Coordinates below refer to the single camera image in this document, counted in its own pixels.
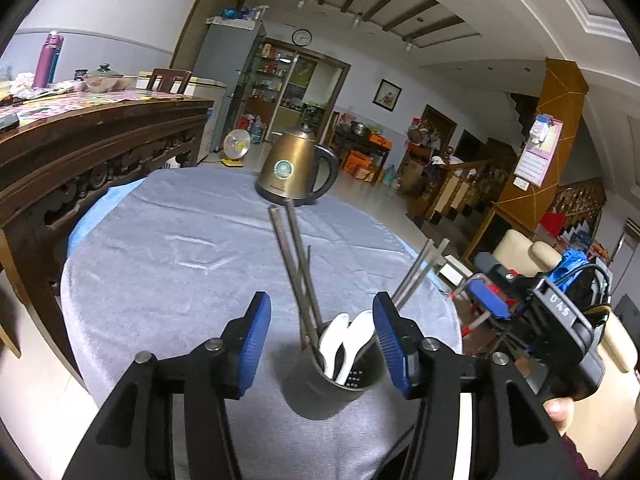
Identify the white plastic spoon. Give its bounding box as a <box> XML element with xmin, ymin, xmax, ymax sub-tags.
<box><xmin>320</xmin><ymin>312</ymin><xmax>351</xmax><ymax>376</ymax></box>
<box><xmin>335</xmin><ymin>310</ymin><xmax>376</xmax><ymax>386</ymax></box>

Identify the beige armchair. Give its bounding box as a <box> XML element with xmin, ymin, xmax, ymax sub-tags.
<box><xmin>492</xmin><ymin>227</ymin><xmax>640</xmax><ymax>376</ymax></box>

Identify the orange cardboard box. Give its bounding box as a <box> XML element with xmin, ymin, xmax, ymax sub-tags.
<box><xmin>342</xmin><ymin>150</ymin><xmax>381</xmax><ymax>181</ymax></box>

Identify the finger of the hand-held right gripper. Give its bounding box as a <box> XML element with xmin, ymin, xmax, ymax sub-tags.
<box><xmin>474</xmin><ymin>252</ymin><xmax>538</xmax><ymax>288</ymax></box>
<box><xmin>467</xmin><ymin>280</ymin><xmax>531</xmax><ymax>323</ymax></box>

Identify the brown wooden door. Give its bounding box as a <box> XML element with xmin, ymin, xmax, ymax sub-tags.
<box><xmin>172</xmin><ymin>0</ymin><xmax>248</xmax><ymax>76</ymax></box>

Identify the dark metal utensil holder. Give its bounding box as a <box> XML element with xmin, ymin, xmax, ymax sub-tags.
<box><xmin>282</xmin><ymin>322</ymin><xmax>388</xmax><ymax>421</ymax></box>

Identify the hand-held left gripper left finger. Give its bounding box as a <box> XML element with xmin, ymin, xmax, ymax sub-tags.
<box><xmin>60</xmin><ymin>291</ymin><xmax>272</xmax><ymax>480</ymax></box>

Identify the wooden side table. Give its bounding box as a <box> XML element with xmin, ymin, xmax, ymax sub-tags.
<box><xmin>332</xmin><ymin>122</ymin><xmax>393</xmax><ymax>173</ymax></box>

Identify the patterned sideboard cover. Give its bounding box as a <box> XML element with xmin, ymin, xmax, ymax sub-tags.
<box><xmin>0</xmin><ymin>87</ymin><xmax>211</xmax><ymax>128</ymax></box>

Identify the wooden dining chair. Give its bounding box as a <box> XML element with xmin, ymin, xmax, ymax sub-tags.
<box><xmin>146</xmin><ymin>67</ymin><xmax>193</xmax><ymax>96</ymax></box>

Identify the person's right forearm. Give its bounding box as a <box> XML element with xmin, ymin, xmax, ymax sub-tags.
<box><xmin>557</xmin><ymin>432</ymin><xmax>608</xmax><ymax>480</ymax></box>

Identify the bundle of dark chopsticks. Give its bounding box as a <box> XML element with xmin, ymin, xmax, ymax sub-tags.
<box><xmin>268</xmin><ymin>199</ymin><xmax>451</xmax><ymax>361</ymax></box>

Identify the carved wooden sideboard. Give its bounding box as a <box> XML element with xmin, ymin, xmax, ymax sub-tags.
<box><xmin>0</xmin><ymin>97</ymin><xmax>216</xmax><ymax>361</ymax></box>

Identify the grey tablecloth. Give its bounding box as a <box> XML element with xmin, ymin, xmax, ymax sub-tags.
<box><xmin>60</xmin><ymin>167</ymin><xmax>463</xmax><ymax>480</ymax></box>

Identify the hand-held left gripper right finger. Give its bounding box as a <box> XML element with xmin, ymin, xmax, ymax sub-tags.
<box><xmin>372</xmin><ymin>291</ymin><xmax>588</xmax><ymax>480</ymax></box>

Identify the wooden stair railing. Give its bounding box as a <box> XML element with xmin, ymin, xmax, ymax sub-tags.
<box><xmin>425</xmin><ymin>157</ymin><xmax>606</xmax><ymax>241</ymax></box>

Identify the purple thermos bottle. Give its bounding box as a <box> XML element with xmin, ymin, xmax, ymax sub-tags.
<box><xmin>32</xmin><ymin>31</ymin><xmax>65</xmax><ymax>90</ymax></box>

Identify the framed wall picture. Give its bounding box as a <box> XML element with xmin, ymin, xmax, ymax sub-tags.
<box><xmin>372</xmin><ymin>78</ymin><xmax>402</xmax><ymax>112</ymax></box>

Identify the blue table cover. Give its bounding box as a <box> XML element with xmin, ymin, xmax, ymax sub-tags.
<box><xmin>67</xmin><ymin>180</ymin><xmax>151</xmax><ymax>256</ymax></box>

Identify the red child's chair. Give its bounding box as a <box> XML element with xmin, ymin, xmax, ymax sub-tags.
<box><xmin>450</xmin><ymin>272</ymin><xmax>531</xmax><ymax>341</ymax></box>

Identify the pink wall calendar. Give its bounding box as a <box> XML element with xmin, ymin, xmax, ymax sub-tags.
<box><xmin>512</xmin><ymin>115</ymin><xmax>562</xmax><ymax>191</ymax></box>

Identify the lidded metal bowl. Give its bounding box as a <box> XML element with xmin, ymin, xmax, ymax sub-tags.
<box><xmin>84</xmin><ymin>63</ymin><xmax>123</xmax><ymax>93</ymax></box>

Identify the grey refrigerator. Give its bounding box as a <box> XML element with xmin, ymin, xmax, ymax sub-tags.
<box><xmin>192</xmin><ymin>17</ymin><xmax>266</xmax><ymax>153</ymax></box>

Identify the white chest freezer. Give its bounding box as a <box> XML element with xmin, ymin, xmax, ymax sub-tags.
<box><xmin>137</xmin><ymin>72</ymin><xmax>228</xmax><ymax>163</ymax></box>

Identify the small yellow fan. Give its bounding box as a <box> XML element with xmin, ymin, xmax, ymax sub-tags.
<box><xmin>220</xmin><ymin>129</ymin><xmax>251</xmax><ymax>168</ymax></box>

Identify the bronze electric kettle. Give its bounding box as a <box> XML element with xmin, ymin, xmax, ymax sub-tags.
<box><xmin>254</xmin><ymin>122</ymin><xmax>340</xmax><ymax>207</ymax></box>

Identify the glass display cabinet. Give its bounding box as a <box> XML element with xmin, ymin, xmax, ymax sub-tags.
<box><xmin>235</xmin><ymin>42</ymin><xmax>296</xmax><ymax>136</ymax></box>

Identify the white step stool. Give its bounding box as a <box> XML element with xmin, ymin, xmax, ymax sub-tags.
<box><xmin>440</xmin><ymin>255</ymin><xmax>473</xmax><ymax>286</ymax></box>

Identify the person's right hand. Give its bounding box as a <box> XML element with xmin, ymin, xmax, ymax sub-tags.
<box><xmin>545</xmin><ymin>396</ymin><xmax>576</xmax><ymax>436</ymax></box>

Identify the blue bag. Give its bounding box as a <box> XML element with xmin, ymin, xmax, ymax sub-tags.
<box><xmin>550</xmin><ymin>250</ymin><xmax>601</xmax><ymax>291</ymax></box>

